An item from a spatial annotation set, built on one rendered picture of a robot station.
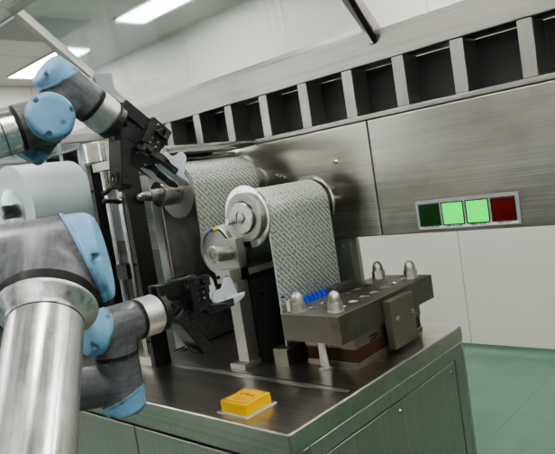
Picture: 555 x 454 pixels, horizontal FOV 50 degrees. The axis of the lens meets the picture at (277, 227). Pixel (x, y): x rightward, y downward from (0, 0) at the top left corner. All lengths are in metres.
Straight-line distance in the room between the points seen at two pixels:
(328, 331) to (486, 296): 2.90
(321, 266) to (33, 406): 0.99
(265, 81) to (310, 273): 0.61
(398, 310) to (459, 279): 2.77
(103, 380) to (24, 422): 0.49
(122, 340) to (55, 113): 0.40
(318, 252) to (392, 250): 2.86
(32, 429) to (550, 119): 1.12
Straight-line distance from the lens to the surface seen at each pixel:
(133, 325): 1.09
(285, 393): 1.24
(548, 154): 1.37
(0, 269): 0.76
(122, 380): 1.10
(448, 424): 1.54
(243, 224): 1.39
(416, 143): 1.49
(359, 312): 1.30
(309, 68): 1.68
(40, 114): 1.01
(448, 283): 4.19
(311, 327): 1.29
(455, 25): 1.46
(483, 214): 1.43
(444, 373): 1.51
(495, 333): 4.15
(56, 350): 0.67
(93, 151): 1.98
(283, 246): 1.40
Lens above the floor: 1.32
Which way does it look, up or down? 4 degrees down
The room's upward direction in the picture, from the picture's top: 9 degrees counter-clockwise
